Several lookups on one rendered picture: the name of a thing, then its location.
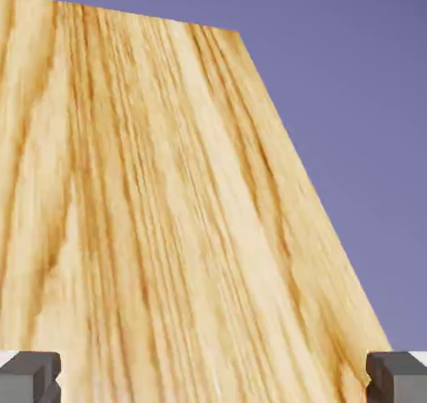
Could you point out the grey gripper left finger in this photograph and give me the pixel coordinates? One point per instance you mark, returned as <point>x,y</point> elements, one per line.
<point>30,376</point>

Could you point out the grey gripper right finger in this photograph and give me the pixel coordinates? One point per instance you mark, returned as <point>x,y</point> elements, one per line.
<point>397,376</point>

